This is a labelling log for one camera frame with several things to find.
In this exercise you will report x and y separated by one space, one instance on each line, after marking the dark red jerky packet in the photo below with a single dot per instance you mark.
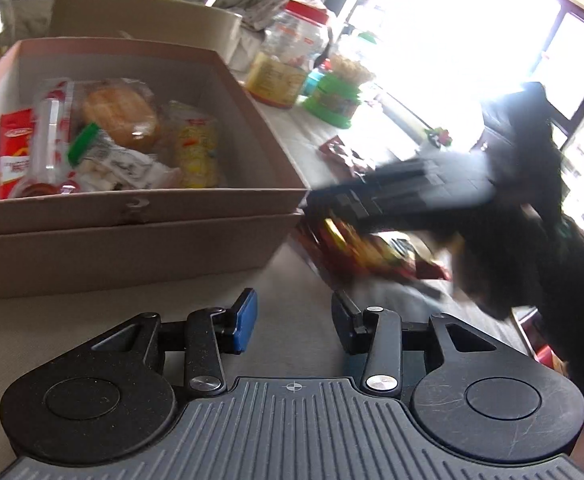
342 155

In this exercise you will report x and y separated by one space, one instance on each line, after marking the round bun in wrapper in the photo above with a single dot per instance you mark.
123 108

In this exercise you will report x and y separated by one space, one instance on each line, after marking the red lid plastic jar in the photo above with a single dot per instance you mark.
293 42

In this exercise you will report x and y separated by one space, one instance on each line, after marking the green white snack packet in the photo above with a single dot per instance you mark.
102 165

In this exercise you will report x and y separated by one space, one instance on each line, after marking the green gumball candy dispenser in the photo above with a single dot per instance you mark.
337 94

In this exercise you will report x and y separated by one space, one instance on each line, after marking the pink cardboard box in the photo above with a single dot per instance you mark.
56 236

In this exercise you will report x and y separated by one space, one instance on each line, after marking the yellow puffed snack packet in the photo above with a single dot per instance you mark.
195 144

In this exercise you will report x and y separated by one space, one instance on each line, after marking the red spicy strip packet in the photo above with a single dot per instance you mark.
16 129

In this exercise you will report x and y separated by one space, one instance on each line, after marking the cream oval container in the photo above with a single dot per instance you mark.
172 21

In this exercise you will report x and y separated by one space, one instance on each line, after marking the red yellow chip bag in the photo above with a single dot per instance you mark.
337 248

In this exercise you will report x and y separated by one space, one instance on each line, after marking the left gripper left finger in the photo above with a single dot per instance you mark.
212 332

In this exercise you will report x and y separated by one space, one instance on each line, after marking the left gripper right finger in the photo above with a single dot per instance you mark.
375 333

